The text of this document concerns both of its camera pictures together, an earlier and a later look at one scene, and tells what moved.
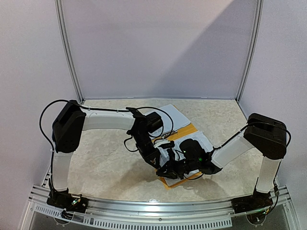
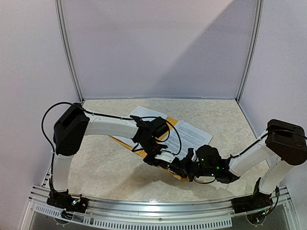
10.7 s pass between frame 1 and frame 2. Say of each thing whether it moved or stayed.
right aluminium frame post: stayed
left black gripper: stayed
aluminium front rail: stayed
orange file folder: moved
